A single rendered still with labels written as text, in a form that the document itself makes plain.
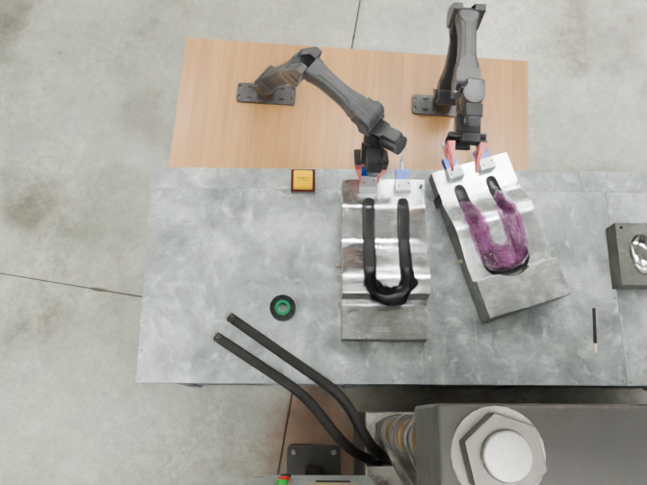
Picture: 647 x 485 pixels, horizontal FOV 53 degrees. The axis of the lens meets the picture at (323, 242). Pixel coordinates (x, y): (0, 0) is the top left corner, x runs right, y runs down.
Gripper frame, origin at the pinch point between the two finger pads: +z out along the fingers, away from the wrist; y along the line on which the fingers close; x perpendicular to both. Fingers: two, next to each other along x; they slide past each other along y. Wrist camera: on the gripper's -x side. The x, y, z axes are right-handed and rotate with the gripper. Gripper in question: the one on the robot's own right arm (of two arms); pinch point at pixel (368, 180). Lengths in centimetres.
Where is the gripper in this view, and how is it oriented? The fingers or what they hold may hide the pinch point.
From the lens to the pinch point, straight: 203.0
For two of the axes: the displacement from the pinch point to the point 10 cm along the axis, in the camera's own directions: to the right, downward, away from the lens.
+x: -0.1, -6.8, 7.3
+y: 10.0, 0.3, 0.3
